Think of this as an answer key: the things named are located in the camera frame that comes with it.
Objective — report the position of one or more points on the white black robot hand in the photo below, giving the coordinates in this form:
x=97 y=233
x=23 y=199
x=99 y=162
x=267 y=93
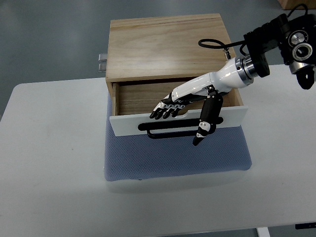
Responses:
x=210 y=87

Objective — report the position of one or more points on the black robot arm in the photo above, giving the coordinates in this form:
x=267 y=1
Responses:
x=296 y=40

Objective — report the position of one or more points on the wooden drawer cabinet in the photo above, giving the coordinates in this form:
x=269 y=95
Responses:
x=163 y=48

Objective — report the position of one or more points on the brown cardboard box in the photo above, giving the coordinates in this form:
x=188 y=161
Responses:
x=290 y=4

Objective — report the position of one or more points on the blue mesh cushion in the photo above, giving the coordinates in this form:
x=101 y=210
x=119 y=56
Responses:
x=139 y=157

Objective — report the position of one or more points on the white table leg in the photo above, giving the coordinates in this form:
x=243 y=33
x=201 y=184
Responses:
x=263 y=232

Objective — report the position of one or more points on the black table control panel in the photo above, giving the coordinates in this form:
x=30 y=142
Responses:
x=305 y=226

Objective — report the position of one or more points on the grey metal table bracket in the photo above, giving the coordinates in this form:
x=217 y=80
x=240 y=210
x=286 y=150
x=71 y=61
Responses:
x=102 y=59

